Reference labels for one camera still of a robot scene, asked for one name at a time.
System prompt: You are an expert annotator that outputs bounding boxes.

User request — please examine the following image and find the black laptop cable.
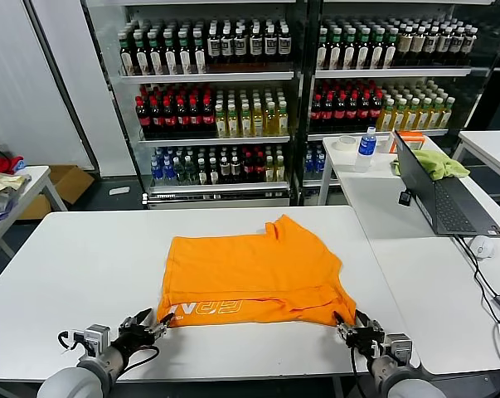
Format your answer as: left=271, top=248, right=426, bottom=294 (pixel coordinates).
left=452, top=234, right=500, bottom=300

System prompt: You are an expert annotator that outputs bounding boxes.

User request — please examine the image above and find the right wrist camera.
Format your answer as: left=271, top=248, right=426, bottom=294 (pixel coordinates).
left=384, top=333, right=415, bottom=366

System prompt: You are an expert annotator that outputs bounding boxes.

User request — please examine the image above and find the orange t-shirt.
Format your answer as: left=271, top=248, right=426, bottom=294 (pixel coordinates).
left=156, top=214, right=358, bottom=329

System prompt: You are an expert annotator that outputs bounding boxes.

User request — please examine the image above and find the orange box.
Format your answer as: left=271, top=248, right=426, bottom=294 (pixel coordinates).
left=390, top=130, right=425, bottom=153

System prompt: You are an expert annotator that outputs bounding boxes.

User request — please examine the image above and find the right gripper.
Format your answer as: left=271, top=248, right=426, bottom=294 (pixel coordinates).
left=334, top=309, right=386, bottom=360

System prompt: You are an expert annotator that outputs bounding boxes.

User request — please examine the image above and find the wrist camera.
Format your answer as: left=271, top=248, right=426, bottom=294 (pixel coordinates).
left=384, top=333, right=415, bottom=366
left=58, top=324, right=111, bottom=357

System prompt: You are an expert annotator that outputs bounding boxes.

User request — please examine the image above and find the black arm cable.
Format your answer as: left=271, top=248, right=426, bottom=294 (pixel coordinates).
left=119, top=346, right=162, bottom=377
left=350, top=347, right=361, bottom=398

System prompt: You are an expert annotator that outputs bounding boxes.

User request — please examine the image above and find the glass door drinks cabinet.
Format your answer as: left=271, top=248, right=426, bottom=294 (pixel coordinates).
left=306, top=0, right=500, bottom=207
left=81, top=0, right=313, bottom=211

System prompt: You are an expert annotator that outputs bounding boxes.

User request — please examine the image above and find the white metal leg table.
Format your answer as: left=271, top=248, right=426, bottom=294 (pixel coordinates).
left=451, top=129, right=500, bottom=190
left=318, top=134, right=441, bottom=207
left=0, top=164, right=68, bottom=269

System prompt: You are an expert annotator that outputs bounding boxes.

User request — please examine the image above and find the black label tea bottle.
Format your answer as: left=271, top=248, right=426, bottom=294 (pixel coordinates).
left=249, top=20, right=264, bottom=63
left=206, top=22, right=221, bottom=64
left=278, top=19, right=293, bottom=63
left=234, top=21, right=249, bottom=64
left=220, top=22, right=235, bottom=64
left=263, top=19, right=278, bottom=63

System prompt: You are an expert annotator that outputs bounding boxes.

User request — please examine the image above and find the green cloth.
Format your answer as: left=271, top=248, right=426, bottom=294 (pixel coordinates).
left=390, top=148, right=471, bottom=182

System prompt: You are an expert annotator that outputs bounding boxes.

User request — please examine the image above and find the dark grey laptop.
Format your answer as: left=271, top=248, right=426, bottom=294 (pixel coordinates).
left=393, top=129, right=500, bottom=238

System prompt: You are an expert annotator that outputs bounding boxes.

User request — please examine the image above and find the red cloth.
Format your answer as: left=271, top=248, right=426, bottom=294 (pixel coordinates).
left=0, top=155, right=25, bottom=176

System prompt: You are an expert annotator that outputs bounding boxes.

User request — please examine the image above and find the blue label water bottle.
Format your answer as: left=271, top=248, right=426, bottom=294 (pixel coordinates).
left=354, top=126, right=377, bottom=173

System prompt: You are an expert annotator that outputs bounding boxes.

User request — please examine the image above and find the green cap tea bottle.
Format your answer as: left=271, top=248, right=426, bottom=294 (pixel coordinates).
left=370, top=27, right=385, bottom=70
left=119, top=32, right=134, bottom=76
left=384, top=27, right=399, bottom=69
left=133, top=32, right=149, bottom=76
left=329, top=27, right=343, bottom=70
left=192, top=29, right=207, bottom=75
left=148, top=31, right=163, bottom=75
left=177, top=29, right=192, bottom=75
left=316, top=27, right=330, bottom=70
left=342, top=27, right=357, bottom=70
left=163, top=31, right=178, bottom=75
left=357, top=27, right=371, bottom=70

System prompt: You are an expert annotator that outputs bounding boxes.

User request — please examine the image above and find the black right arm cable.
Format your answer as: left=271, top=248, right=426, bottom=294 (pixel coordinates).
left=350, top=347, right=361, bottom=398

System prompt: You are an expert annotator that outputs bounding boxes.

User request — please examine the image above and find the beige cloth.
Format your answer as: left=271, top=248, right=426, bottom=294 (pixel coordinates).
left=0, top=167, right=32, bottom=202

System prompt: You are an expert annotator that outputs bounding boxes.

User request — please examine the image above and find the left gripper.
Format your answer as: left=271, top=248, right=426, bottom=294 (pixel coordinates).
left=110, top=307, right=176, bottom=362

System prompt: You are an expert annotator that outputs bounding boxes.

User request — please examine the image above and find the beige label tea bottle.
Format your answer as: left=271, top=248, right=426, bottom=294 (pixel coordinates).
left=449, top=25, right=463, bottom=66
left=461, top=25, right=478, bottom=66
left=425, top=25, right=438, bottom=66
left=437, top=25, right=450, bottom=66
left=397, top=25, right=412, bottom=66
left=411, top=25, right=425, bottom=66

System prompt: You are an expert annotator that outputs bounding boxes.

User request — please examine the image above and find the cardboard box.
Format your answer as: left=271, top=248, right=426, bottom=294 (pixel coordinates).
left=15, top=164, right=95, bottom=221

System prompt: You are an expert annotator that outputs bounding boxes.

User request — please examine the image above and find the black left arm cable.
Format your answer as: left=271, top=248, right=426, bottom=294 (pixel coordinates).
left=119, top=346, right=162, bottom=377

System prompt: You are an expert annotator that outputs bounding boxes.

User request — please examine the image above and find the white computer mouse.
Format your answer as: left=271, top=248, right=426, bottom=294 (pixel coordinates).
left=468, top=235, right=496, bottom=260

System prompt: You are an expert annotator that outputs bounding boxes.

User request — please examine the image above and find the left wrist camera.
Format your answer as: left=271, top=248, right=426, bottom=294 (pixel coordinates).
left=58, top=324, right=111, bottom=357

